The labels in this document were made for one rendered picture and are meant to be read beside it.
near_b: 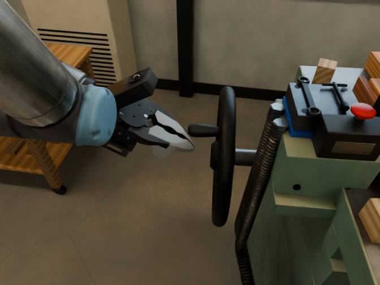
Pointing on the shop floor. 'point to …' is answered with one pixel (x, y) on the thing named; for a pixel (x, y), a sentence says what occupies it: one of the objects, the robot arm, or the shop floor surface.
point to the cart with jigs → (51, 153)
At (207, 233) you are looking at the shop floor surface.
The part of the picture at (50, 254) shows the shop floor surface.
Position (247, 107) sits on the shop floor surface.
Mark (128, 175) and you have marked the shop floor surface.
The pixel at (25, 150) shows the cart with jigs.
